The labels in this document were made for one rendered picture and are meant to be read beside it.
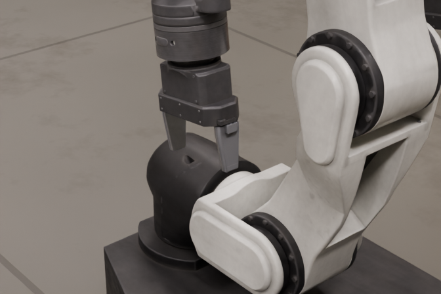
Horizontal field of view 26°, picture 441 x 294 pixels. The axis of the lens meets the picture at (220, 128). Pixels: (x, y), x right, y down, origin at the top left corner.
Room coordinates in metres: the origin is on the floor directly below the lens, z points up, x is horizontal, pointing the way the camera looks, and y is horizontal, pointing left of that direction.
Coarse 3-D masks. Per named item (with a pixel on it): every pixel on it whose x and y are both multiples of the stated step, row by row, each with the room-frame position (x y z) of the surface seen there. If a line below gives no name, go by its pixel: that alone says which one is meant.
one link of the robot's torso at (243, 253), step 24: (288, 168) 1.38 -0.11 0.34; (216, 192) 1.30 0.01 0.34; (240, 192) 1.30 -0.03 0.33; (264, 192) 1.34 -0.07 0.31; (192, 216) 1.28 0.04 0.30; (216, 216) 1.25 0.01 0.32; (240, 216) 1.30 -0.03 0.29; (192, 240) 1.28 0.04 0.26; (216, 240) 1.24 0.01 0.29; (240, 240) 1.19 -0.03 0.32; (264, 240) 1.17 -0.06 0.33; (360, 240) 1.25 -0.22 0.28; (216, 264) 1.25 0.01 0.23; (240, 264) 1.19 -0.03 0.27; (264, 264) 1.16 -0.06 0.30; (264, 288) 1.16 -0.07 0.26
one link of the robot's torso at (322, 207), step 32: (320, 64) 1.09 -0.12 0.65; (320, 96) 1.08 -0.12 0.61; (352, 96) 1.05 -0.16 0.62; (320, 128) 1.08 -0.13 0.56; (352, 128) 1.06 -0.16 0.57; (384, 128) 1.15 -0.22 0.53; (416, 128) 1.15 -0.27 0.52; (320, 160) 1.08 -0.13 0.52; (352, 160) 1.07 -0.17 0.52; (384, 160) 1.17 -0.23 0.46; (288, 192) 1.18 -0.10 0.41; (320, 192) 1.12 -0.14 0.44; (352, 192) 1.09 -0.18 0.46; (384, 192) 1.17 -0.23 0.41; (256, 224) 1.22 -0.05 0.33; (288, 224) 1.18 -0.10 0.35; (320, 224) 1.13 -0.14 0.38; (352, 224) 1.19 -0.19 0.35; (288, 256) 1.16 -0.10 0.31; (320, 256) 1.15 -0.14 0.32; (352, 256) 1.22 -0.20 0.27; (288, 288) 1.16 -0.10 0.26
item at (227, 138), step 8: (216, 128) 1.00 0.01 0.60; (224, 128) 1.01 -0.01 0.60; (232, 128) 1.00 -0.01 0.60; (216, 136) 1.00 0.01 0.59; (224, 136) 1.00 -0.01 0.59; (232, 136) 1.01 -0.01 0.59; (224, 144) 1.00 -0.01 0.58; (232, 144) 1.01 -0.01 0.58; (224, 152) 1.00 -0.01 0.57; (232, 152) 1.01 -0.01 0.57; (224, 160) 1.00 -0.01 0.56; (232, 160) 1.01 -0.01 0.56; (224, 168) 1.00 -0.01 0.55; (232, 168) 1.00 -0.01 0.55
